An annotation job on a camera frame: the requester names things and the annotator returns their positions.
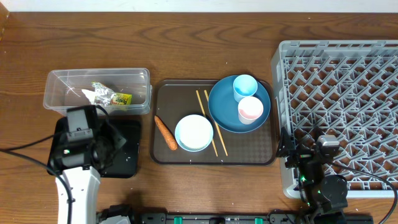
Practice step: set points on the wooden chopstick right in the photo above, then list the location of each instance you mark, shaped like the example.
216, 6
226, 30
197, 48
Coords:
217, 126

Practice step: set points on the foil snack wrapper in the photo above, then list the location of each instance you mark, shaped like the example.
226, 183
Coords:
105, 96

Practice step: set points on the dark blue plate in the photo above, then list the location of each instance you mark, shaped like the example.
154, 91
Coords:
223, 107

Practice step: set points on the wooden chopstick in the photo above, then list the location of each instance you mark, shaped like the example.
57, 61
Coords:
217, 126
207, 126

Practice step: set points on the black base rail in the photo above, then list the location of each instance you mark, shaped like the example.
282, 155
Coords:
125, 214

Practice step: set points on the grey dishwasher rack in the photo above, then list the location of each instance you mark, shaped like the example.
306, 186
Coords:
348, 88

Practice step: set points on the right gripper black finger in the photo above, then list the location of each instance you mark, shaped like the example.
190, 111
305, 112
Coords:
318, 136
286, 145

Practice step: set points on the pink cup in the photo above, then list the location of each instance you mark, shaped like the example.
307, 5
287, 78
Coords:
249, 109

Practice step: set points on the black tray bin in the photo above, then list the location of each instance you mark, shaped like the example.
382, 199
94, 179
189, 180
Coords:
125, 162

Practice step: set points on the clear plastic bin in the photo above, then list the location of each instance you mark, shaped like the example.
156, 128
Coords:
63, 89

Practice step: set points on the light blue bowl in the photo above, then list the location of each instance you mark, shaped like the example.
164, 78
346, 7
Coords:
190, 134

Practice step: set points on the light blue cup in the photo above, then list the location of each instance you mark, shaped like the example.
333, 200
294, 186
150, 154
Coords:
244, 86

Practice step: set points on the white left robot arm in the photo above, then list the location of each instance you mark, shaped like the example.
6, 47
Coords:
77, 194

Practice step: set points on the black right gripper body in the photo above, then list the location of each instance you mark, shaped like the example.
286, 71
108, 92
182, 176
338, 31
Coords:
300, 157

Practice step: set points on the wooden chopstick left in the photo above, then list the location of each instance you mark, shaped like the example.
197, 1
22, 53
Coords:
207, 126

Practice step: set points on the brown serving tray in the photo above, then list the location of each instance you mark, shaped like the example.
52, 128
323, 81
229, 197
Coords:
176, 99

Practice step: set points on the white paper napkin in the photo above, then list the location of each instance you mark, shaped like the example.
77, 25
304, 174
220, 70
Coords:
90, 95

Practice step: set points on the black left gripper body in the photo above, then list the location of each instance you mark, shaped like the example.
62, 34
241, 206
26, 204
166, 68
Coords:
112, 139

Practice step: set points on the orange carrot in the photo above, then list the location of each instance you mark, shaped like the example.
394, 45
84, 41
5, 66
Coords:
168, 136

